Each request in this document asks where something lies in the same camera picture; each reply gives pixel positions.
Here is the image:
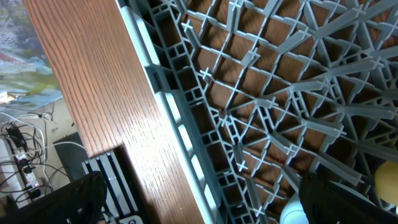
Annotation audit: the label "dark box on floor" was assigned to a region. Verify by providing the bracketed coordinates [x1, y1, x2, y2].
[55, 133, 88, 182]

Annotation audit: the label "grey plastic dish rack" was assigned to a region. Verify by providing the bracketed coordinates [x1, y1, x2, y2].
[118, 0, 397, 223]

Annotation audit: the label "yellow plate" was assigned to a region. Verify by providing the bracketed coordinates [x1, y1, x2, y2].
[374, 161, 397, 206]

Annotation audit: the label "tangled floor cables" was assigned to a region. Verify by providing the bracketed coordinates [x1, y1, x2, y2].
[0, 110, 86, 203]

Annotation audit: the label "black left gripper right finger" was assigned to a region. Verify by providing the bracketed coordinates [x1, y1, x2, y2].
[298, 173, 397, 224]

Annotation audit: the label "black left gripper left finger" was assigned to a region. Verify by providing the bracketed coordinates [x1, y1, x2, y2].
[1, 171, 107, 224]

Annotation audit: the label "white power strip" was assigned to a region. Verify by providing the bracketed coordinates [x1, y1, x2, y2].
[12, 154, 43, 203]

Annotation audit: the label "light blue bowl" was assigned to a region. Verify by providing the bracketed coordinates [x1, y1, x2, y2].
[279, 180, 379, 224]

